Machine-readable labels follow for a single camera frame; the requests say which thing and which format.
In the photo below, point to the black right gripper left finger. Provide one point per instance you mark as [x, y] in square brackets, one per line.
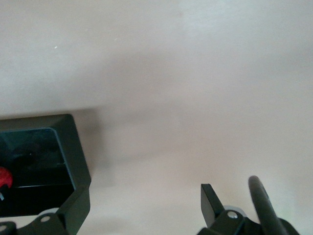
[71, 213]

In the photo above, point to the large table cover mat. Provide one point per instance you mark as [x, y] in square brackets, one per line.
[171, 73]

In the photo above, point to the red apple with yellow patch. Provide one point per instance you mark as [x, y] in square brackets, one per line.
[5, 177]

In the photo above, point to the black plastic box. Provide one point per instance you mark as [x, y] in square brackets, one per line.
[73, 151]

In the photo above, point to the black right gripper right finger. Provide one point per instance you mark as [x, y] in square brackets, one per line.
[212, 213]

